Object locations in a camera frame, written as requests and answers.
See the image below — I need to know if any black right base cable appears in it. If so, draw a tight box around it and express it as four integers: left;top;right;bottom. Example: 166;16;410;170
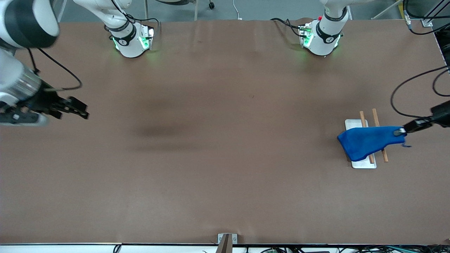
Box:
125;13;162;37

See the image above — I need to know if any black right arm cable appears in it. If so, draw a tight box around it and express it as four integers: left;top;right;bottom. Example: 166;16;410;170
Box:
26;47;83;92

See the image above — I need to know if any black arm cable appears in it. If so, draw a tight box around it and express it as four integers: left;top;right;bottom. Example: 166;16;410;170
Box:
390;65;450;122
26;47;83;92

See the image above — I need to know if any metal table edge bracket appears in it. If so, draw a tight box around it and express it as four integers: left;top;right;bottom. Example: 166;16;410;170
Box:
217;233;238;253

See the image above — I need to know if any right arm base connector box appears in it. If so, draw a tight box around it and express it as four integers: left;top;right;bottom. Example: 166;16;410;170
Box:
139;24;155;50

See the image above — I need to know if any brown table cover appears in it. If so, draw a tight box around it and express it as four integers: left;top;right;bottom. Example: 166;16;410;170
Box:
0;18;450;245

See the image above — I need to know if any aluminium frame profile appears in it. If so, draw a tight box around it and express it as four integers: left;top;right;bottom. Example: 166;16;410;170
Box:
420;0;450;28

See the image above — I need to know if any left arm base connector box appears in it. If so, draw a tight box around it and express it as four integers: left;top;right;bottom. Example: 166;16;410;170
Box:
298;22;314;48

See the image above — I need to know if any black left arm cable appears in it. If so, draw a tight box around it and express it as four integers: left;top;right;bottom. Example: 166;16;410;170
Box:
390;65;450;122

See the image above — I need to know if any black left base cable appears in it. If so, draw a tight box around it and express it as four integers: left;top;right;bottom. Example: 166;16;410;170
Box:
270;17;307;38

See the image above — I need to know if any blue microfibre towel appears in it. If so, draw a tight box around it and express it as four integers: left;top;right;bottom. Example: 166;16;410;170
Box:
337;125;412;162

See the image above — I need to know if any black base cable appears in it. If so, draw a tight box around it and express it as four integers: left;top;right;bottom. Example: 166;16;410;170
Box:
270;17;307;38
125;13;162;37

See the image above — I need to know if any office chair base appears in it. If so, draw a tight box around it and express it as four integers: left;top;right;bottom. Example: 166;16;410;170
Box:
144;0;216;21

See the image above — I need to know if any thin black looped cable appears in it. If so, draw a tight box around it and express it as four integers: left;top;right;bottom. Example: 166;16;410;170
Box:
432;68;450;97

